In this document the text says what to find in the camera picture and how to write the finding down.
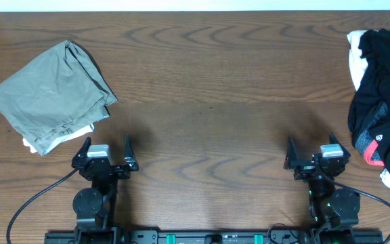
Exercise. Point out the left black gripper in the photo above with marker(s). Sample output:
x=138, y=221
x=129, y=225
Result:
x=114, y=169

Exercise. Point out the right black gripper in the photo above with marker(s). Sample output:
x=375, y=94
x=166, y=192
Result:
x=306, y=168

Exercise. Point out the black Sydrogen polo shirt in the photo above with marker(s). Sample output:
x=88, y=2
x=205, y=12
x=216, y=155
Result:
x=374, y=88

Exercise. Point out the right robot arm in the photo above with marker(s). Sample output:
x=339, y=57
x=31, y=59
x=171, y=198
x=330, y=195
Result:
x=335, y=210

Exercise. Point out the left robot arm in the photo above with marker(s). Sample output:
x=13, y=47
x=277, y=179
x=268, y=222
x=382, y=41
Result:
x=95, y=206

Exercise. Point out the black grey red garment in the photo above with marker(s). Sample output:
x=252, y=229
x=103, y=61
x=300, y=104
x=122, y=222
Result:
x=366, y=144

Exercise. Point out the folded olive green garment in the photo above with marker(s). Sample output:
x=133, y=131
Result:
x=59, y=92

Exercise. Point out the white garment on right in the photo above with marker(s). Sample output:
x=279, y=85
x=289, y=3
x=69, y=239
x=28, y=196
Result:
x=357, y=67

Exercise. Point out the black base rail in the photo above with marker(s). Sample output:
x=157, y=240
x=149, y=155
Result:
x=272, y=236

